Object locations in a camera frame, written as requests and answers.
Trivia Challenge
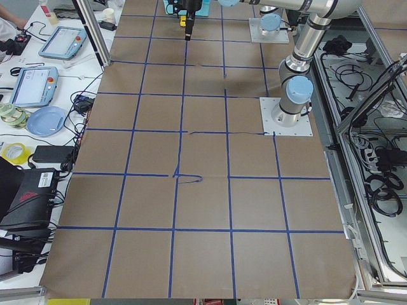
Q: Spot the blue plastic plate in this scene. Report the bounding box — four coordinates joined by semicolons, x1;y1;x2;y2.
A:
26;106;66;137

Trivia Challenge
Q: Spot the upper blue teach pendant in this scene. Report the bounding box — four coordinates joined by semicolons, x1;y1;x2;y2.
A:
38;26;87;60

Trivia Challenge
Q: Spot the black power adapter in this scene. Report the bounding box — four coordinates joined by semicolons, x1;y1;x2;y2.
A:
32;146;74;163

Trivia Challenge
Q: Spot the yellow tape roll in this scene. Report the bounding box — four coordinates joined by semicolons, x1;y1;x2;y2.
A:
2;143;31;165

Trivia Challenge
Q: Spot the white paper cup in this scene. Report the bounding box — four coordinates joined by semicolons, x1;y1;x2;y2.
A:
103;8;116;24

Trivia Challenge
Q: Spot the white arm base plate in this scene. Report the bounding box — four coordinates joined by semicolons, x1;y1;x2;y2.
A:
249;18;289;44
259;97;313;137

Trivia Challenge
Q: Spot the yellow toy beetle car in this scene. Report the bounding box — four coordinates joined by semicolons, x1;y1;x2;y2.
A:
179;15;186;27

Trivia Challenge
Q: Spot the lower blue teach pendant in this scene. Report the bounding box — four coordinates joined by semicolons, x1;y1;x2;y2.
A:
10;67;59;108

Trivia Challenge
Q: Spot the aluminium frame post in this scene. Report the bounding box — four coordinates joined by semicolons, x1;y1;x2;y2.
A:
72;0;111;67

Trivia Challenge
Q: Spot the teal plastic storage bin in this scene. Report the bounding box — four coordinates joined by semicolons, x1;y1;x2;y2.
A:
163;0;210;17

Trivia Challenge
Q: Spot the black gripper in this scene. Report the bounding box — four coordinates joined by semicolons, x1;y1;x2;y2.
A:
173;0;202;41

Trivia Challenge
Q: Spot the blue teach pendant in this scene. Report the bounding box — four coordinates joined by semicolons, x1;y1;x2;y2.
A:
38;26;87;60
10;67;59;108

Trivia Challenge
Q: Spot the black computer box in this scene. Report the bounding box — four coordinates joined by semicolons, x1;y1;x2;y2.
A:
1;168;58;232

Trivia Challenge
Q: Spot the green tape rolls stack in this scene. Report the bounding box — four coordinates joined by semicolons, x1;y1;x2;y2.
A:
1;104;29;128

